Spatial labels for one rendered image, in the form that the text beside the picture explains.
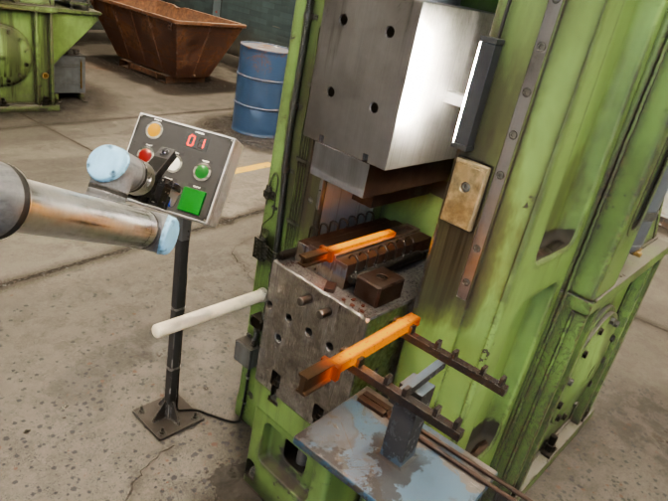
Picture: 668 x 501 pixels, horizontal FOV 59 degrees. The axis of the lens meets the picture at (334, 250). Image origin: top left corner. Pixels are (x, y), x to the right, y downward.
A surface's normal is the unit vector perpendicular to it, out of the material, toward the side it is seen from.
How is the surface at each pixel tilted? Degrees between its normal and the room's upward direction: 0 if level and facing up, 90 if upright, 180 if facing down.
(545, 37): 90
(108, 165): 55
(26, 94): 90
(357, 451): 0
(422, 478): 0
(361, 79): 90
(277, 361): 90
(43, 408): 0
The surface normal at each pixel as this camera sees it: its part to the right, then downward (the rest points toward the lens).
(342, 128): -0.67, 0.21
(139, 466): 0.18, -0.89
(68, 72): 0.71, 0.42
